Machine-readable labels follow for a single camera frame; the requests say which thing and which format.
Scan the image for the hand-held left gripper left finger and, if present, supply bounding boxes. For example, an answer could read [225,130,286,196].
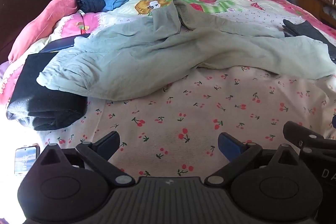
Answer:
[39,131,135,186]

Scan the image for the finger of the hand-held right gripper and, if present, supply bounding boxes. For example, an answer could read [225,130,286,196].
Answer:
[283,121,326,150]

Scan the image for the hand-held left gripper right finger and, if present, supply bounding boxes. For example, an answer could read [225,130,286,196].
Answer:
[204,132,298,186]

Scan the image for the light green pants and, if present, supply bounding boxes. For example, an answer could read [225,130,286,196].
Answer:
[36,0,334,101]

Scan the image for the dark grey folded pants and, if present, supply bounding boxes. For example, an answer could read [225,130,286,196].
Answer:
[282,19,336,64]

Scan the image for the cherry printed bed sheet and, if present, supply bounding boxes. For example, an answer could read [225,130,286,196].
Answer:
[0,0,336,188]

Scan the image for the black folded cloth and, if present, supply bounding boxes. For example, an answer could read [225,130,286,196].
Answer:
[6,52,88,131]

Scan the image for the smartphone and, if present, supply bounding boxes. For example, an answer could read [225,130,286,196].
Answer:
[14,144,40,176]

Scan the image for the dark blue folded cloth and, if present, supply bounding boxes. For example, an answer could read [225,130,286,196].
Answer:
[39,34,91,54]

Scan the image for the wooden cabinet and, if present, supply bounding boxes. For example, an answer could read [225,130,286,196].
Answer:
[298,0,336,28]

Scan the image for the pink pillow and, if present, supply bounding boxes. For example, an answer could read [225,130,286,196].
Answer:
[8,0,79,63]

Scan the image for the blue pillow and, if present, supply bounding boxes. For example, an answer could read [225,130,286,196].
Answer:
[100,0,129,12]

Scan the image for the navy quilted cloth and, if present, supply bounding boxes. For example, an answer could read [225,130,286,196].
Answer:
[67,0,106,14]

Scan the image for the dark wooden headboard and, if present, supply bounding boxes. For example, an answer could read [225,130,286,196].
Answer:
[0,0,66,63]

